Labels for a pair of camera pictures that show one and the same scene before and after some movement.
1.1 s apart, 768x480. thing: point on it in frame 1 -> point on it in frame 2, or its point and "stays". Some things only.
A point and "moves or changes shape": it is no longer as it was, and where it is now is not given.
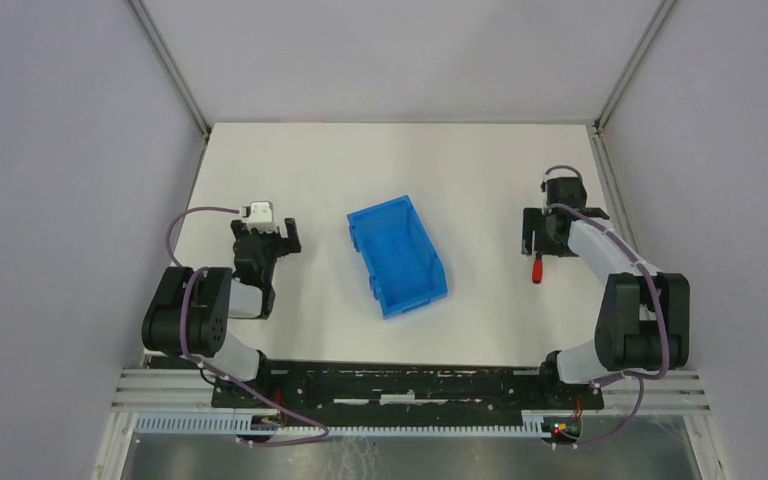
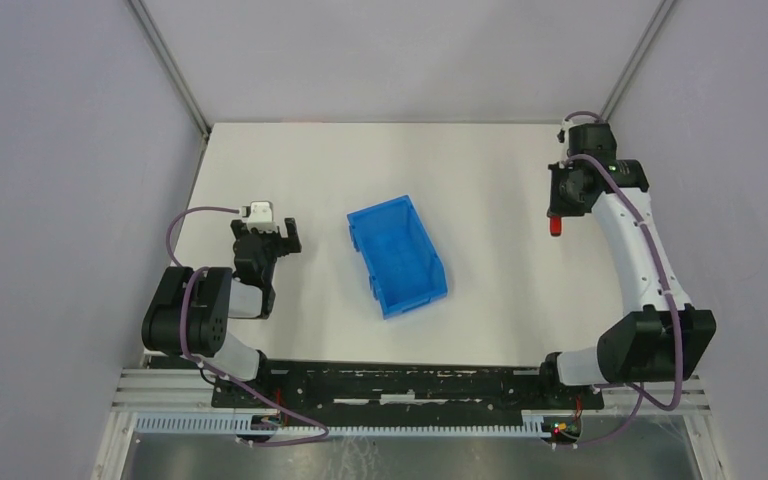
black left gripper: x=275 y=240 stays
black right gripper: x=549 y=242 -> x=562 y=201
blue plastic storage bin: x=405 y=269 stays
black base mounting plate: x=410 y=394 stays
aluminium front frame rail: x=178 y=389 stays
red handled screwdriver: x=537 y=270 moves or changes shape
